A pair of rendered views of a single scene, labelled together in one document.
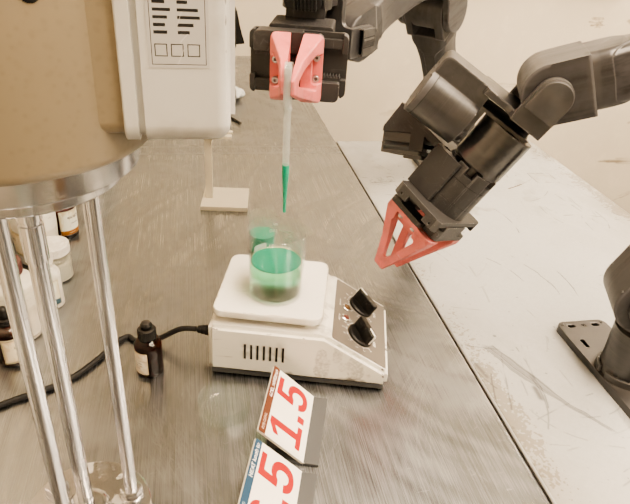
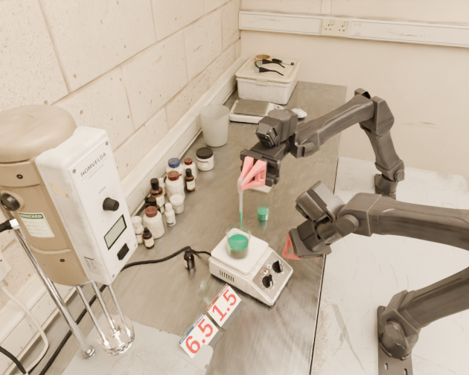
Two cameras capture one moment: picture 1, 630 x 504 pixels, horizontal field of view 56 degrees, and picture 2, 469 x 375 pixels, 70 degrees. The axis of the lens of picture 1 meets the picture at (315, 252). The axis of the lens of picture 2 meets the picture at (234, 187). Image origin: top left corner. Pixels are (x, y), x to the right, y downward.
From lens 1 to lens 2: 40 cm
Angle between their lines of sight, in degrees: 26
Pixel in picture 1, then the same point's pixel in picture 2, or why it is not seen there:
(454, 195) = (310, 242)
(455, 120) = (312, 214)
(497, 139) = (329, 228)
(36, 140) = (68, 280)
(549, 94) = (345, 222)
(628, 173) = not seen: outside the picture
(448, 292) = (335, 268)
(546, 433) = (330, 357)
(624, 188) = not seen: outside the picture
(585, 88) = (364, 224)
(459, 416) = (295, 332)
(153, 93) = (91, 275)
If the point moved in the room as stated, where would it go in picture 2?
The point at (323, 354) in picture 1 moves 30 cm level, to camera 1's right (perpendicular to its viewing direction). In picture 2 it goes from (247, 286) to (365, 344)
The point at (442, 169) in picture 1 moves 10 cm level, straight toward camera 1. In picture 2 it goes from (307, 230) to (281, 256)
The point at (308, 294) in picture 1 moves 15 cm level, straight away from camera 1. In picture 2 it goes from (250, 258) to (274, 223)
